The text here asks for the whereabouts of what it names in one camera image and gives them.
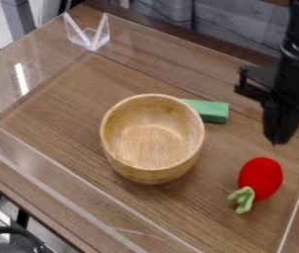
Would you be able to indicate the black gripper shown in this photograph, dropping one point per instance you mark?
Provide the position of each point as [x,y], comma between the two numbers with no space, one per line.
[274,86]

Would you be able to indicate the red plush fruit green leaf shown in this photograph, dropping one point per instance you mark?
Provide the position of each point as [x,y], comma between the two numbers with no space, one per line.
[259,181]

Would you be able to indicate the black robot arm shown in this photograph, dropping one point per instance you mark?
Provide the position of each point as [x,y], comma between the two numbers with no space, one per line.
[293,27]

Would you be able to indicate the green sponge block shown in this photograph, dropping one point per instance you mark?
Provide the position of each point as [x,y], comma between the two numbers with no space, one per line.
[213,112]

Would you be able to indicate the wooden bowl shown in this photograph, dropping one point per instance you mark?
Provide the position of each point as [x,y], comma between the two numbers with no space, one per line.
[152,135]

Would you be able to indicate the black metal device base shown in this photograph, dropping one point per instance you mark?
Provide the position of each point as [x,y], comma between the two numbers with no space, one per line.
[24,241]

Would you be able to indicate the clear acrylic tray enclosure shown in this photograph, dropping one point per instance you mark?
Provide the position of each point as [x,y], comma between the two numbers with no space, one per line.
[58,88]

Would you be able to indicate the clear acrylic corner bracket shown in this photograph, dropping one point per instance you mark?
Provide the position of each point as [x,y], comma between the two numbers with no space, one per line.
[88,38]

